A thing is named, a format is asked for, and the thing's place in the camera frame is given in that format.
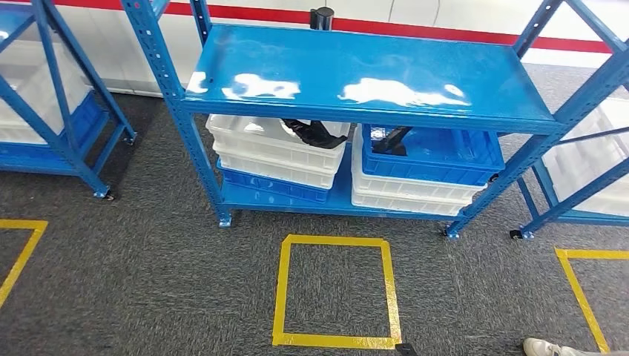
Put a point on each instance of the small black plastic part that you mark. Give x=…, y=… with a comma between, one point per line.
x=317, y=135
x=390, y=145

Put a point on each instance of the large blue metal shelf rack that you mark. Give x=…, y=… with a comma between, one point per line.
x=344, y=64

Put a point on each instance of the white plastic crate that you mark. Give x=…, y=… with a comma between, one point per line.
x=275, y=159
x=403, y=205
x=245, y=135
x=275, y=174
x=408, y=189

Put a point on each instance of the yellow floor tape square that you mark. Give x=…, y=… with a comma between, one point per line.
x=280, y=295
x=580, y=300

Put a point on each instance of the small black robot protrusion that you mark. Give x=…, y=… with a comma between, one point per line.
x=407, y=350

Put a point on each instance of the blue rack with cross braces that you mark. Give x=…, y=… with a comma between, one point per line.
x=540, y=221

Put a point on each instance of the low blue metal rack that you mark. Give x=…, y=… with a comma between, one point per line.
x=73, y=162

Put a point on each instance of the translucent white storage crate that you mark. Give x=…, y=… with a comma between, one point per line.
x=29, y=93
x=580, y=172

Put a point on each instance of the person's white shoe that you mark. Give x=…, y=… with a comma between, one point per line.
x=540, y=348

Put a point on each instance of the black stanchion post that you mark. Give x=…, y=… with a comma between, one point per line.
x=322, y=18

